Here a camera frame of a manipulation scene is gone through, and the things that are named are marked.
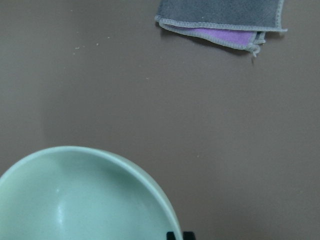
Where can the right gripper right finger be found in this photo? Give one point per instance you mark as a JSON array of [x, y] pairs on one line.
[[188, 235]]

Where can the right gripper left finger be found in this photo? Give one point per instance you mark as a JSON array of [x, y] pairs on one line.
[[170, 235]]

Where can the green bowl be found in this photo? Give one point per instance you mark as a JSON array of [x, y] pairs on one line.
[[80, 193]]

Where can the grey purple folded cloth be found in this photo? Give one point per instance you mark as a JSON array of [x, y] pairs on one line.
[[236, 24]]

